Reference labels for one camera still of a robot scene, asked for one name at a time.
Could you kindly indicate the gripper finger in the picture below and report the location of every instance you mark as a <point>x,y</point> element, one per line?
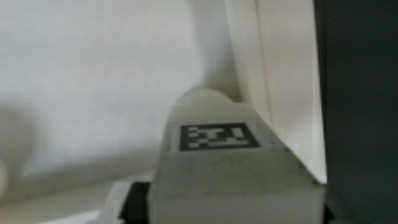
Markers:
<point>125,209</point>

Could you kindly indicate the white table leg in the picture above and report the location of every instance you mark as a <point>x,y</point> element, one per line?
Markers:
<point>232,179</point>

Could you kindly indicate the white square table top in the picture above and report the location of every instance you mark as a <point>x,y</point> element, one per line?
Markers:
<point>102,59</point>

